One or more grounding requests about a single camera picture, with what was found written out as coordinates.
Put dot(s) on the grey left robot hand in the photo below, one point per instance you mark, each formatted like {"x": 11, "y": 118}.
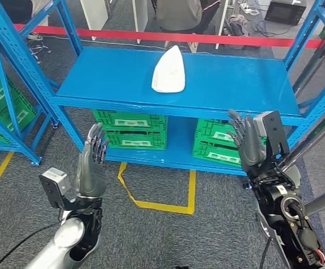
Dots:
{"x": 91, "y": 174}

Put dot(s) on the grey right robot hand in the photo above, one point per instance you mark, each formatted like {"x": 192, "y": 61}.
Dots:
{"x": 251, "y": 148}

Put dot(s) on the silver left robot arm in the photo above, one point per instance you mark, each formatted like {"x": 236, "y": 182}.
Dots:
{"x": 64, "y": 241}

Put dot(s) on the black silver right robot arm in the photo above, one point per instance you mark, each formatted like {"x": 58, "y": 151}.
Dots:
{"x": 289, "y": 215}

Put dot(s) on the blue metal shelf rack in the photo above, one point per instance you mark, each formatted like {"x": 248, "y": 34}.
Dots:
{"x": 109, "y": 78}
{"x": 2, "y": 85}

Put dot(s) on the white triangular plastic part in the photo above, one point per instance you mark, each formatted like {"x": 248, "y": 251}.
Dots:
{"x": 169, "y": 72}

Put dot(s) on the yellow angled floor tape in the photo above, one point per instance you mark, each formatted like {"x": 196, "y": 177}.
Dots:
{"x": 191, "y": 193}

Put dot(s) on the grey bag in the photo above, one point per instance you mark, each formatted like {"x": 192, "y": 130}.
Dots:
{"x": 236, "y": 26}

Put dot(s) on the white power strip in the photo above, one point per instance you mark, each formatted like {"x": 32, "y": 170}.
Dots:
{"x": 248, "y": 7}

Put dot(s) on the black appliance box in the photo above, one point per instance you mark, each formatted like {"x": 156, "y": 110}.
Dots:
{"x": 284, "y": 13}

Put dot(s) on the red floor tape line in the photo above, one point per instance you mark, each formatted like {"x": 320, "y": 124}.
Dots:
{"x": 123, "y": 35}

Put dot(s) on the white desk panel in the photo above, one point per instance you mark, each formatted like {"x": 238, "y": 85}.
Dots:
{"x": 95, "y": 15}
{"x": 139, "y": 16}

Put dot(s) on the person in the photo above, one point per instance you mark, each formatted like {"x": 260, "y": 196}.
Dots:
{"x": 179, "y": 13}
{"x": 20, "y": 9}

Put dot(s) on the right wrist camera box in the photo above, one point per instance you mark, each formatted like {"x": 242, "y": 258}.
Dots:
{"x": 274, "y": 130}

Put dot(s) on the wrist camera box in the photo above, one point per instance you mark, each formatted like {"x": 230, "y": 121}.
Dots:
{"x": 53, "y": 187}
{"x": 274, "y": 130}

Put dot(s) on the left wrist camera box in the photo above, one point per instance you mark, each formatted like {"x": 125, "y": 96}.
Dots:
{"x": 53, "y": 187}

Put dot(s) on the thin white post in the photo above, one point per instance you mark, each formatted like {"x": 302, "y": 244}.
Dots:
{"x": 221, "y": 22}

